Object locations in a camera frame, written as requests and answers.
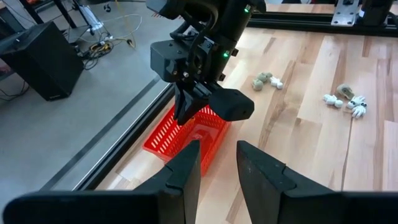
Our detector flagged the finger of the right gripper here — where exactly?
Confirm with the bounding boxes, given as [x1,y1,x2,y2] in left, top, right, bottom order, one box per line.
[188,90,209,121]
[173,83,191,126]

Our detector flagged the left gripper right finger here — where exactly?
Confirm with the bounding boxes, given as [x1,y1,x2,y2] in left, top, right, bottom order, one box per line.
[236,139,398,224]

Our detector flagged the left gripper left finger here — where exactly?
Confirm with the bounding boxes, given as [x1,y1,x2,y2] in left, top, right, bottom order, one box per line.
[2,139,202,224]

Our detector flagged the red plastic basket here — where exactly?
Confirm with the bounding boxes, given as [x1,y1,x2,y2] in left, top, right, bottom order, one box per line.
[142,104,233,177]

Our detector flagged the white power strip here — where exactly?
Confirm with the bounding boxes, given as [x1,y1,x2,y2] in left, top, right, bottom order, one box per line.
[79,4,105,32]

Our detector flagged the black floor cabinet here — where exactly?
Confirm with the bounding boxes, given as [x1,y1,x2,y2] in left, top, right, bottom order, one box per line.
[0,21,85,102]

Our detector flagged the tangled floor cables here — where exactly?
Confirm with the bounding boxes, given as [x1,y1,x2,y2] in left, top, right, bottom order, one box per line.
[74,12,144,71]

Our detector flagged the black aluminium table frame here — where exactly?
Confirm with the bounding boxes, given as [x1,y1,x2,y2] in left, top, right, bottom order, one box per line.
[39,11,398,191]

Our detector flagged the silver mounting bracket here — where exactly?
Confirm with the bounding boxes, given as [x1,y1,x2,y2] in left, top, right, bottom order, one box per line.
[330,0,361,27]

